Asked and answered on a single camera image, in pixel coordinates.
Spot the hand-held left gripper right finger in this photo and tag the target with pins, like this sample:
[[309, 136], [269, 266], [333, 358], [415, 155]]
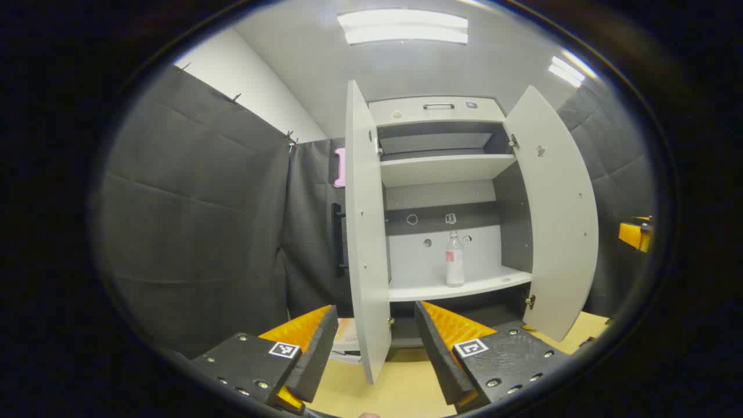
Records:
[[438, 360]]

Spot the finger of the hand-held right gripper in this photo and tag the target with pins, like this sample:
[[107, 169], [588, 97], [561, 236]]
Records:
[[633, 235]]

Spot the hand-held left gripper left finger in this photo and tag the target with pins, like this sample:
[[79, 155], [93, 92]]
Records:
[[316, 354]]

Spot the grey cabinet door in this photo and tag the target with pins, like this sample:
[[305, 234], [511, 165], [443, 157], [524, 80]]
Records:
[[557, 220], [365, 232]]

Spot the clear plastic bottle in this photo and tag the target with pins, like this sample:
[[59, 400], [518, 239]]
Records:
[[455, 267]]

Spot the grey cabinet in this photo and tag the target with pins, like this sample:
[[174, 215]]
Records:
[[441, 168]]

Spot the grey cabinet drawer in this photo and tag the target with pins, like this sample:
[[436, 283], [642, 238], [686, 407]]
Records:
[[406, 113]]

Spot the white book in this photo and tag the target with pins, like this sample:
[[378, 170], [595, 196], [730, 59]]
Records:
[[347, 353]]

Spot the beige book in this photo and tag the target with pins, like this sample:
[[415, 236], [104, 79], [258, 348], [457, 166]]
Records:
[[348, 331]]

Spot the quilted black backdrop cloth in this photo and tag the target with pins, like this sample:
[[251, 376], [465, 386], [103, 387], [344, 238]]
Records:
[[615, 174], [191, 220]]

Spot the smooth black backdrop cloth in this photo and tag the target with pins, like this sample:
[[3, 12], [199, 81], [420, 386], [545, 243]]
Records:
[[310, 232]]

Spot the small ceiling light panel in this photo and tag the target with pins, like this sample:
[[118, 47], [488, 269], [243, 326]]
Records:
[[566, 71]]

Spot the large ceiling light panel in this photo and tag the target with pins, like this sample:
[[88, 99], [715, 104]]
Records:
[[400, 26]]

